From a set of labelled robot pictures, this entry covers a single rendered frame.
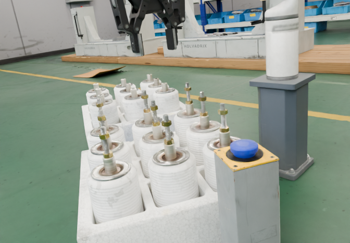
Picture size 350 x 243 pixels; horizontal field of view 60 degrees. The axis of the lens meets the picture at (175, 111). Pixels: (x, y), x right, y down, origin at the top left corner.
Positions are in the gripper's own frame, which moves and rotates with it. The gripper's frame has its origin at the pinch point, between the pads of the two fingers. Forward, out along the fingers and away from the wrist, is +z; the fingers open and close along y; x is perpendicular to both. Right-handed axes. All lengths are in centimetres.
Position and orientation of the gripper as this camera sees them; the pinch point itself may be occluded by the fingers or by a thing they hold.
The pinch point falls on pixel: (155, 45)
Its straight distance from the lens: 55.5
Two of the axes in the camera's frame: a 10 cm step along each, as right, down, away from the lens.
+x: 5.8, 1.8, -8.0
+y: -8.1, 2.7, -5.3
